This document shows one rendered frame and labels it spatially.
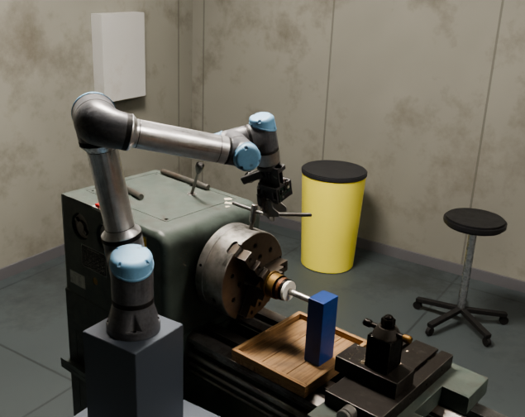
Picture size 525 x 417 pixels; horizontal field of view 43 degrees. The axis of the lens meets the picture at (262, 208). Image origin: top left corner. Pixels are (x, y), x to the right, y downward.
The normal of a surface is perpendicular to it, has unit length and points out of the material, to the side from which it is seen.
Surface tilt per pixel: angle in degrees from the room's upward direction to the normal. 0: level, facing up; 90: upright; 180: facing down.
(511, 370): 0
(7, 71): 90
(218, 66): 90
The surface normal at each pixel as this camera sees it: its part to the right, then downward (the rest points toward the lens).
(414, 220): -0.55, 0.26
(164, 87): 0.84, 0.22
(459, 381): 0.04, -0.94
